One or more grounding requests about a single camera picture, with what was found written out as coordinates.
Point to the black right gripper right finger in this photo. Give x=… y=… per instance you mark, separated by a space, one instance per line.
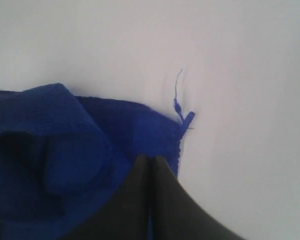
x=175 y=215

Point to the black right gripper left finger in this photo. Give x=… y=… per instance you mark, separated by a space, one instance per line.
x=125 y=216

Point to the blue towel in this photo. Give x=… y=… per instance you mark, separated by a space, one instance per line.
x=62 y=156

